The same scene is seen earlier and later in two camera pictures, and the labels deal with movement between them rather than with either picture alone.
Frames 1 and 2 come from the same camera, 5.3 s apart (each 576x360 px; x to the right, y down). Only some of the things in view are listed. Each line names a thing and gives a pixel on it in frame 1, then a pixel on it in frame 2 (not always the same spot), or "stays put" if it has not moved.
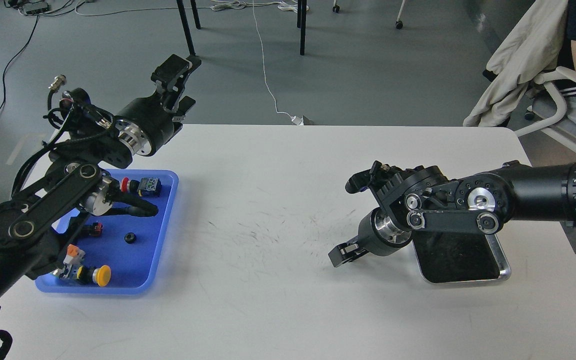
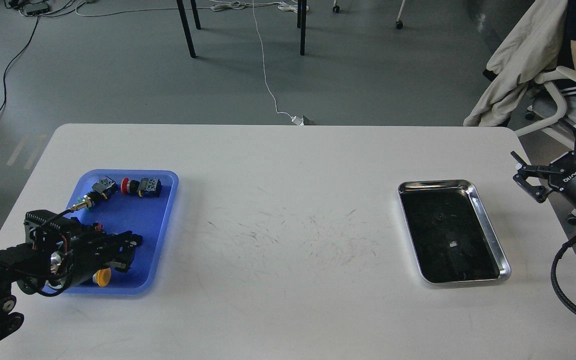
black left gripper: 145,125 to 76,261
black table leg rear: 196,16 stays put
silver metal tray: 449,257 stays put
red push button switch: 147,186 stays put
